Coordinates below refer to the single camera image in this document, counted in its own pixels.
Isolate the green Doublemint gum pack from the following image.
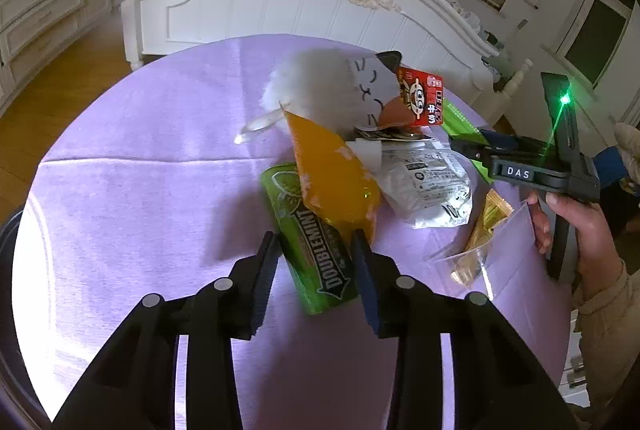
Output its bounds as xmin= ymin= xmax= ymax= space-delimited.
xmin=260 ymin=164 xmax=358 ymax=315

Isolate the orange snack wrapper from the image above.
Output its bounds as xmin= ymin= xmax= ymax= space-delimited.
xmin=284 ymin=112 xmax=381 ymax=244

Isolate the red snack box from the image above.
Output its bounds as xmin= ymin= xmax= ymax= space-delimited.
xmin=397 ymin=66 xmax=445 ymax=127

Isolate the white plush cat toy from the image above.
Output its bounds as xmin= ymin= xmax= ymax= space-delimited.
xmin=260 ymin=49 xmax=411 ymax=138

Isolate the clear plastic bag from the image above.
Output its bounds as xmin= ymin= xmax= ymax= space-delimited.
xmin=425 ymin=202 xmax=537 ymax=301

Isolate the black trash bin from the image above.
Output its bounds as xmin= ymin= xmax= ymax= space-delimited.
xmin=1 ymin=207 xmax=51 ymax=429

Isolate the person right hand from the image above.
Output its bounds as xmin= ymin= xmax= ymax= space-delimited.
xmin=544 ymin=193 xmax=624 ymax=301

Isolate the window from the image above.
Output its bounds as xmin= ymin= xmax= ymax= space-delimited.
xmin=556 ymin=0 xmax=631 ymax=90

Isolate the purple tablecloth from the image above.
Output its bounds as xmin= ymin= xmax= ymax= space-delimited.
xmin=10 ymin=33 xmax=574 ymax=430

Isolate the white bed frame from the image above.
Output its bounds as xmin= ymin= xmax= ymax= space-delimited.
xmin=120 ymin=0 xmax=533 ymax=124

